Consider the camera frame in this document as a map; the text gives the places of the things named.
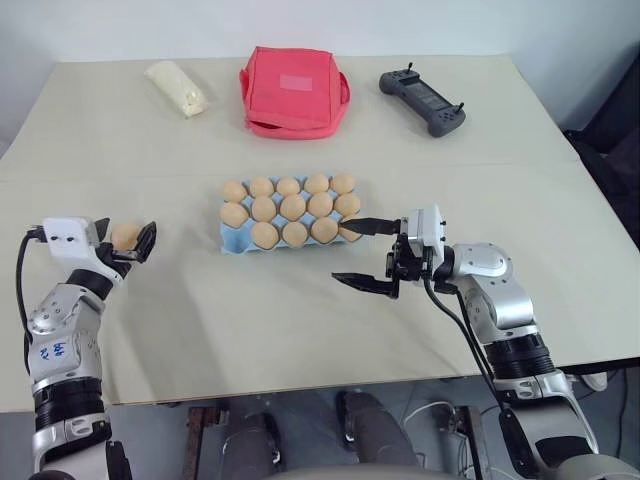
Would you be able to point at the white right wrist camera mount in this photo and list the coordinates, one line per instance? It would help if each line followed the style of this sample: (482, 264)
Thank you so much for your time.
(425, 227)

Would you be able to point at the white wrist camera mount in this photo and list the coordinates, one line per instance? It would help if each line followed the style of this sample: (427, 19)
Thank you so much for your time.
(425, 227)
(65, 237)

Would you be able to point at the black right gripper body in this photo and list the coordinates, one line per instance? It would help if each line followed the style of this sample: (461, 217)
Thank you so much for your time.
(407, 265)

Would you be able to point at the brown frame bar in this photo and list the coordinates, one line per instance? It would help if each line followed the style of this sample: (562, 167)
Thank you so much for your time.
(471, 440)
(202, 440)

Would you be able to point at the tan egg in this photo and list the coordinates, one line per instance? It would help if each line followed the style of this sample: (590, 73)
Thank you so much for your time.
(234, 191)
(293, 206)
(124, 235)
(344, 183)
(263, 207)
(350, 236)
(324, 229)
(317, 183)
(233, 213)
(295, 233)
(347, 204)
(261, 186)
(320, 204)
(265, 235)
(288, 186)

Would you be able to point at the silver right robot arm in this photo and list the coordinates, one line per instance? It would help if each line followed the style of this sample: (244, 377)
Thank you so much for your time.
(495, 300)

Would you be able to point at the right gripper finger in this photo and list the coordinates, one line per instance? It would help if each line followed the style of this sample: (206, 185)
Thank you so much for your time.
(370, 226)
(370, 285)

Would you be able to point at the blue egg carton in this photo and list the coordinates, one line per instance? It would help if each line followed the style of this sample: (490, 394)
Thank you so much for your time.
(232, 242)

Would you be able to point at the red fabric bag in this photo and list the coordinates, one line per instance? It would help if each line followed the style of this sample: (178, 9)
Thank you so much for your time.
(290, 95)

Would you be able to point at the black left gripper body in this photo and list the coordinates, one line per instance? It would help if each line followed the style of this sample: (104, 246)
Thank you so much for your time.
(116, 267)

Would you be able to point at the dark rounded shape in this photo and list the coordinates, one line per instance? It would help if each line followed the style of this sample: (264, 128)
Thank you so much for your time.
(255, 440)
(375, 435)

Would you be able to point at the grey handheld remote controller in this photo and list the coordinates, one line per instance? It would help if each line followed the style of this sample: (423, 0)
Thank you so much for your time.
(420, 95)

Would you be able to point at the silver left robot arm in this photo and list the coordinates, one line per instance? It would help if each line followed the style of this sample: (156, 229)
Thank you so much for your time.
(55, 320)

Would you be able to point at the clear bag of white contents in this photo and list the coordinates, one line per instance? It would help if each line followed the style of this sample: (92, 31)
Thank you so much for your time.
(177, 85)

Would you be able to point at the black chair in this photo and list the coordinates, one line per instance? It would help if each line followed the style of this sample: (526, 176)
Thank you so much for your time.
(615, 150)

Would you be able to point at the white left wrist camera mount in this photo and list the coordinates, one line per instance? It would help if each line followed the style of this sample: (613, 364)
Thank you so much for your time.
(65, 237)

